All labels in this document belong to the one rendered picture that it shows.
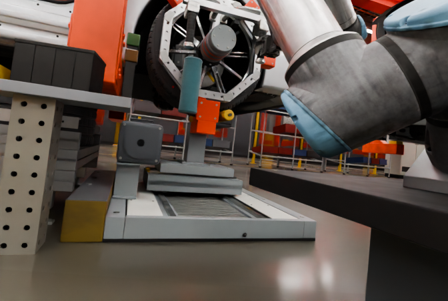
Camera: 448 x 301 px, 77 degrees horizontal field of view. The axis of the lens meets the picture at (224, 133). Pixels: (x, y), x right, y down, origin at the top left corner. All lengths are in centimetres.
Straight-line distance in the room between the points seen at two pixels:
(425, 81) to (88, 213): 91
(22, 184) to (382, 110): 85
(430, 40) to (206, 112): 111
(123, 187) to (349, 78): 103
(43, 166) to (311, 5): 76
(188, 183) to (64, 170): 58
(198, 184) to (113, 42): 78
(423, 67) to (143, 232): 87
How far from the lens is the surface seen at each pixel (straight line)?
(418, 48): 49
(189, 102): 130
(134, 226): 100
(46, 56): 91
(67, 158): 116
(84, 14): 115
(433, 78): 49
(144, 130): 121
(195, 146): 158
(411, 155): 941
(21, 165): 92
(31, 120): 91
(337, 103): 47
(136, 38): 96
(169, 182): 144
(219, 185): 150
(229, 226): 107
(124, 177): 128
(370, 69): 48
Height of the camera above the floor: 34
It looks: 3 degrees up
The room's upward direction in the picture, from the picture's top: 6 degrees clockwise
